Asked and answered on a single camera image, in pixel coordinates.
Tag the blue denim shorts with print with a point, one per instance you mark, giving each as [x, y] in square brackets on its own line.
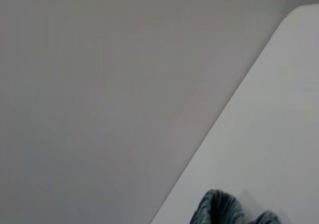
[224, 209]

